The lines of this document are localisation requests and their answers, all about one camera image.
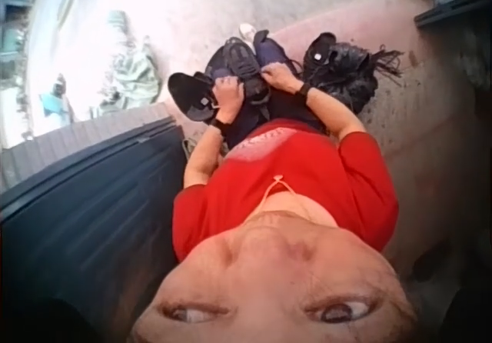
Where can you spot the person's left hand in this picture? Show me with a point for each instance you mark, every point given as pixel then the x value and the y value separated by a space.
pixel 230 98

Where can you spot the person's right hand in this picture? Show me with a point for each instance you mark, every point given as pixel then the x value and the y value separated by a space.
pixel 282 77

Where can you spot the black shoe with treaded sole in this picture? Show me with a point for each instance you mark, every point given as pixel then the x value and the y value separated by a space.
pixel 242 60

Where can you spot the person's legs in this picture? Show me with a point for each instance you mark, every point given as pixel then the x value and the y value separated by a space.
pixel 286 106

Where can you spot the black wrist band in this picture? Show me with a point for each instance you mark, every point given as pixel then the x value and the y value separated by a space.
pixel 220 124
pixel 304 90

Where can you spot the black shoe with white tag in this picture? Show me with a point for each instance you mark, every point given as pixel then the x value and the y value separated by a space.
pixel 186 95

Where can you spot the black shoe with white dot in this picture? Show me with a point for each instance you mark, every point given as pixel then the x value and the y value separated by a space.
pixel 321 52

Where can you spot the green cloth heap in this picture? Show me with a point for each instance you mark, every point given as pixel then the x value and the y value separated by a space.
pixel 132 70

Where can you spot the grey ribbed mat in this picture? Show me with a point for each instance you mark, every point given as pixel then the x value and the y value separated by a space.
pixel 77 139

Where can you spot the light blue object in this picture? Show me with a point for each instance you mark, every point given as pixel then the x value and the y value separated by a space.
pixel 54 102

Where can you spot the dark blue bin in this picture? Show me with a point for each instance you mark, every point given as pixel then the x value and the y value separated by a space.
pixel 88 220

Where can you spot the dark blue shelf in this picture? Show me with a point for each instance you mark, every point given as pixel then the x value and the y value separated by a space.
pixel 453 4

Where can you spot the dark green rack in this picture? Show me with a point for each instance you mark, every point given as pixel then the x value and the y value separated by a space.
pixel 13 50

